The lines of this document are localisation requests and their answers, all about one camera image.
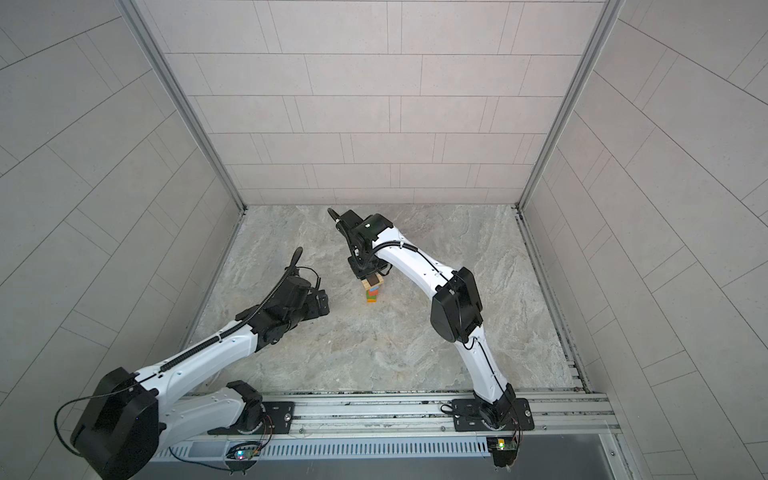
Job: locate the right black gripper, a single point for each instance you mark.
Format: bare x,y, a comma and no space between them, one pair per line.
361,272

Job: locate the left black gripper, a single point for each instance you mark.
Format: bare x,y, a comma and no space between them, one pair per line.
315,310

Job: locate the natural tan wood block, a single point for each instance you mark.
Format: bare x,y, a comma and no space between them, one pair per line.
372,281

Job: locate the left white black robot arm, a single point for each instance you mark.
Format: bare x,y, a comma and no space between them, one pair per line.
134,414

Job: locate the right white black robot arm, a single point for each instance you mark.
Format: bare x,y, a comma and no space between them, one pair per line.
376,246

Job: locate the left green circuit board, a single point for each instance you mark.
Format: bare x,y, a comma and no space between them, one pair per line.
241,457

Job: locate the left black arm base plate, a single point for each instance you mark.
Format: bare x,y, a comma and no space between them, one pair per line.
276,418

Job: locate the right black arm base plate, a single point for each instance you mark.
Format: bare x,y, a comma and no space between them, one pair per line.
468,415

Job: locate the aluminium mounting rail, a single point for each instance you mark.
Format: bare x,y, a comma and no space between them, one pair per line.
320,416

